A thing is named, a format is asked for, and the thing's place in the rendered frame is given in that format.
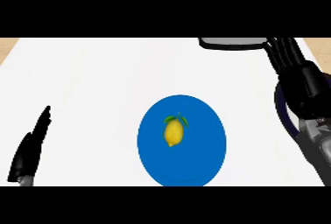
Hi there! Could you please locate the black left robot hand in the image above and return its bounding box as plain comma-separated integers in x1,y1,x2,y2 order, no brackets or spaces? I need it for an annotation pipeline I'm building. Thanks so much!
6,105,53,184

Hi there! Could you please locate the yellow lemon with green leaves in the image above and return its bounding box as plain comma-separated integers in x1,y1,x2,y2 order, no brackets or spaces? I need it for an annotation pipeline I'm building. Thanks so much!
161,112,191,148

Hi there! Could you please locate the blue oval plate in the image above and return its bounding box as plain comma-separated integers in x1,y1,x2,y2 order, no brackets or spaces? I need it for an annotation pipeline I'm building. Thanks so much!
136,94,228,187

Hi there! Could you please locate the dark navy plate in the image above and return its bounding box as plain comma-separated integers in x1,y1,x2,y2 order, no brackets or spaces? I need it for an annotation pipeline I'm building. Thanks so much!
273,81,302,138

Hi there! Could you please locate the grey pan with black rim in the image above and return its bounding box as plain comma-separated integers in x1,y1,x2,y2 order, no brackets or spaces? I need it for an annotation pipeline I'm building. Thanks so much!
198,37,269,52

